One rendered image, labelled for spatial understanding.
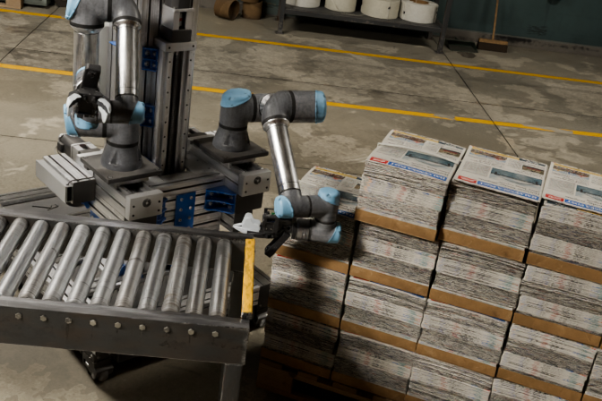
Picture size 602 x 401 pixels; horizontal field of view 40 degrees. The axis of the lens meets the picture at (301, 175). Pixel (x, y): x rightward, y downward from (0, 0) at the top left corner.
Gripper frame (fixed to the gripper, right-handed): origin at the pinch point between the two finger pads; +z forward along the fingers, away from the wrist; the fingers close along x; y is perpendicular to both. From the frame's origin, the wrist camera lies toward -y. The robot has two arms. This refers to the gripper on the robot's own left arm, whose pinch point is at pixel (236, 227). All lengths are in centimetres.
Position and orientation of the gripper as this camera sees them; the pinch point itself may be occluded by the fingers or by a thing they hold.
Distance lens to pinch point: 282.7
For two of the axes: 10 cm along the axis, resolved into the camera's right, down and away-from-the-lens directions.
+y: 1.3, -9.1, -3.9
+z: -9.9, -1.1, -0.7
